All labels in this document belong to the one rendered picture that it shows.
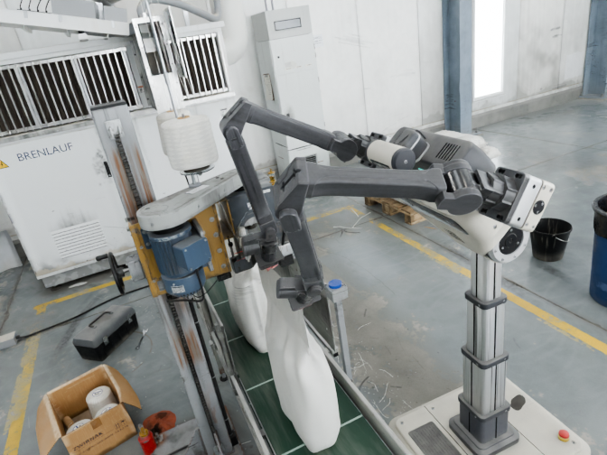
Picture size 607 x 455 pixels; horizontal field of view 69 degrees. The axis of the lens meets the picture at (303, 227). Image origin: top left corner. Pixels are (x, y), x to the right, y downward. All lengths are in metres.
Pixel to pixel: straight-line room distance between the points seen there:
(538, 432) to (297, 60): 4.50
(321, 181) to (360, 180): 0.09
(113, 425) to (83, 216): 2.33
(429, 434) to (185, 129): 1.57
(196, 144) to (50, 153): 3.04
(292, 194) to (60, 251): 3.91
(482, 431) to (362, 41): 5.51
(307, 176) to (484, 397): 1.27
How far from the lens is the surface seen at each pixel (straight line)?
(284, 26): 5.48
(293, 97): 5.50
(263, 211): 1.51
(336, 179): 0.91
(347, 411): 2.06
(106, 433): 2.78
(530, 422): 2.23
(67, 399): 3.10
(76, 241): 4.64
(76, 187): 4.49
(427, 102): 7.36
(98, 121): 1.71
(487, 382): 1.86
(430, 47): 7.31
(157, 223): 1.51
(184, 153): 1.49
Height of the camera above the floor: 1.88
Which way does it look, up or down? 24 degrees down
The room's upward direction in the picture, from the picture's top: 9 degrees counter-clockwise
